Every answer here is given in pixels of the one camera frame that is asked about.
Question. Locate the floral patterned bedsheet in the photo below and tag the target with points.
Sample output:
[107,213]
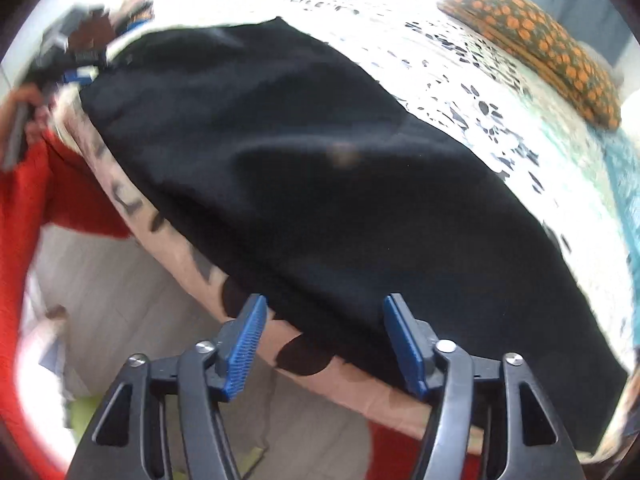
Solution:
[451,77]

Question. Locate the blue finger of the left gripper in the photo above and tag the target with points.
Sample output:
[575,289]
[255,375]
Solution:
[81,76]

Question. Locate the black pants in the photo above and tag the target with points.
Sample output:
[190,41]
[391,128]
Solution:
[289,168]

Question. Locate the orange floral pillow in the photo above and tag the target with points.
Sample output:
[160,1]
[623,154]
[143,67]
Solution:
[531,35]

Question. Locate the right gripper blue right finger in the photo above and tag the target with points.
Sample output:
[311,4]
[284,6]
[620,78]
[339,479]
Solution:
[412,341]

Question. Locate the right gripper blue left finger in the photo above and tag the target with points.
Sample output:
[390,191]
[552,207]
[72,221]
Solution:
[236,348]

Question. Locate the person's left hand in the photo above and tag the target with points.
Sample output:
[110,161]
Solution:
[23,107]

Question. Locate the teal patterned cloth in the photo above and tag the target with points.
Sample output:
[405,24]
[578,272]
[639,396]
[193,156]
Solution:
[621,160]

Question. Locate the red fuzzy garment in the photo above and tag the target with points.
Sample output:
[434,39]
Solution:
[322,416]

